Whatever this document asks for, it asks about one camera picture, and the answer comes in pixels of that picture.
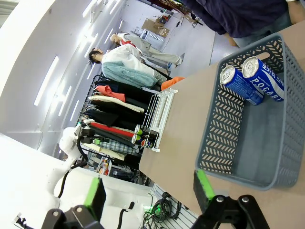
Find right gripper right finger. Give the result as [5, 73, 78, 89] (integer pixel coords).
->
[190, 169, 271, 229]

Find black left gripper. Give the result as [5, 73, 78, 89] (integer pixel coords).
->
[77, 122, 101, 145]

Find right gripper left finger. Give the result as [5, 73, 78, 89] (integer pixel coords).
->
[41, 177, 107, 229]

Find grey plastic woven basket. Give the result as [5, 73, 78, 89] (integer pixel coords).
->
[194, 32, 305, 191]

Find blue Pocari Sweat can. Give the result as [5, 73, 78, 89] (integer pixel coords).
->
[219, 64, 265, 106]
[241, 56, 285, 103]

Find person's right hand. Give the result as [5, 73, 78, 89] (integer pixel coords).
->
[226, 32, 239, 46]

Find person's left hand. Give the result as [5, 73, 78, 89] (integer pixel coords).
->
[287, 0, 305, 24]

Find red hanging garment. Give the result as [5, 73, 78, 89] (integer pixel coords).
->
[90, 122, 136, 138]

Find plaid hanging garment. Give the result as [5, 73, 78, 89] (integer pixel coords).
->
[98, 139, 137, 154]

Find cream hanging garment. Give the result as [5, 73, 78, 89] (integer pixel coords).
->
[88, 95, 145, 114]

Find coral hanging garment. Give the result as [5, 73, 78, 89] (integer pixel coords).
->
[95, 85, 126, 103]

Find black hanging garments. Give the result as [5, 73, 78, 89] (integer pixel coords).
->
[84, 75, 168, 144]

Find mannequin in white teal clothes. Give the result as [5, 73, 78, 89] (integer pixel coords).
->
[88, 46, 168, 89]

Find orange cloth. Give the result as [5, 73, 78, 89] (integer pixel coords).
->
[161, 76, 186, 92]

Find mannequin in grey coat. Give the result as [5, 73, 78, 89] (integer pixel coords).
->
[110, 32, 184, 68]

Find brown cardboard box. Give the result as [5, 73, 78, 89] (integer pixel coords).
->
[142, 18, 157, 32]
[153, 22, 171, 37]

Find person in navy jacket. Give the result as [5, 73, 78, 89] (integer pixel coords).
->
[182, 0, 305, 49]

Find black floor cable bundle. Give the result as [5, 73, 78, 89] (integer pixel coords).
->
[142, 192, 182, 224]

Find white wire can dispenser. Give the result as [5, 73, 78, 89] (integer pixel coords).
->
[139, 87, 179, 153]

